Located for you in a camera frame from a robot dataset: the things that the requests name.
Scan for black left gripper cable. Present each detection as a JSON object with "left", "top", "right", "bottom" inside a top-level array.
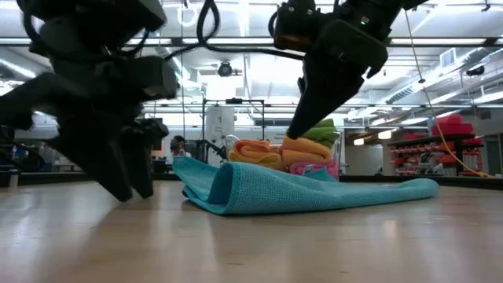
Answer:
[{"left": 113, "top": 27, "right": 152, "bottom": 58}]

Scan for yellow microfiber towel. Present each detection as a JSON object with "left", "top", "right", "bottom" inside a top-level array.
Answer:
[{"left": 229, "top": 150, "right": 285, "bottom": 171}]

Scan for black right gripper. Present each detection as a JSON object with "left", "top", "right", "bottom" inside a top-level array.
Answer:
[{"left": 285, "top": 18, "right": 390, "bottom": 141}]

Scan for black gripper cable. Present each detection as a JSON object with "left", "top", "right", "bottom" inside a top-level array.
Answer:
[
  {"left": 164, "top": 0, "right": 306, "bottom": 62},
  {"left": 113, "top": 27, "right": 152, "bottom": 58}
]

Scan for pink microfiber towel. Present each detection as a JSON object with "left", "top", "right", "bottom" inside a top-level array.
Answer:
[{"left": 289, "top": 160, "right": 340, "bottom": 181}]

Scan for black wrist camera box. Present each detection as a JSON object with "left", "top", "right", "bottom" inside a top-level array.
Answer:
[{"left": 271, "top": 0, "right": 318, "bottom": 52}]

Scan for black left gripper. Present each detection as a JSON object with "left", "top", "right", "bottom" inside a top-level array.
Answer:
[{"left": 0, "top": 54, "right": 181, "bottom": 203}]

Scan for grey ceiling duct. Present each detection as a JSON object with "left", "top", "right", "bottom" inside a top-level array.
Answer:
[{"left": 384, "top": 46, "right": 503, "bottom": 105}]

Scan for yellow hose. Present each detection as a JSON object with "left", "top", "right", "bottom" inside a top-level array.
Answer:
[{"left": 404, "top": 9, "right": 492, "bottom": 178}]

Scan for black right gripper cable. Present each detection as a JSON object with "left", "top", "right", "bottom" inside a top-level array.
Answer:
[{"left": 164, "top": 0, "right": 306, "bottom": 62}]

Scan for shelf rack with orange bins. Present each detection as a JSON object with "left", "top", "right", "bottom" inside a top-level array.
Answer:
[{"left": 387, "top": 113, "right": 485, "bottom": 178}]

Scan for blue microfiber towel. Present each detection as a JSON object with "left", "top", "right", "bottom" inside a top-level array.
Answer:
[{"left": 171, "top": 156, "right": 440, "bottom": 216}]

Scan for green microfiber towel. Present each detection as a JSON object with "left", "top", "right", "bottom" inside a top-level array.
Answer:
[{"left": 301, "top": 119, "right": 340, "bottom": 149}]

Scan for person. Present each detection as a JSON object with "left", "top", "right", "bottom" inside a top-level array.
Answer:
[{"left": 170, "top": 135, "right": 192, "bottom": 158}]

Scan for clear plastic bin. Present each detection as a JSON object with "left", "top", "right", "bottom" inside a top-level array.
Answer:
[{"left": 223, "top": 131, "right": 343, "bottom": 182}]

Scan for orange microfiber towel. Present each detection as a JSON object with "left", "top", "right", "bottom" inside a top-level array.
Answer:
[
  {"left": 281, "top": 135, "right": 334, "bottom": 166},
  {"left": 233, "top": 139, "right": 282, "bottom": 158}
]

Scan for white hanging cable loop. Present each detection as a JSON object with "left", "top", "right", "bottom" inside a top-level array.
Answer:
[{"left": 176, "top": 2, "right": 199, "bottom": 28}]

